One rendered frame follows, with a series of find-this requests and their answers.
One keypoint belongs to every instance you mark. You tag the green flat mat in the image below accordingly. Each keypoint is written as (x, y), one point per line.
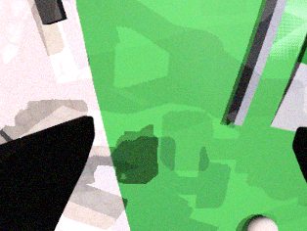
(165, 73)

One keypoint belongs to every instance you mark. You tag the white golf ball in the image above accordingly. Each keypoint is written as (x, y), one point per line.
(261, 223)

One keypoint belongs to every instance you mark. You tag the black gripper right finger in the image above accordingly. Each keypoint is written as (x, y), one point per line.
(299, 147)

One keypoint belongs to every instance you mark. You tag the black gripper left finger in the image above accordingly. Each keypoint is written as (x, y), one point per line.
(38, 173)

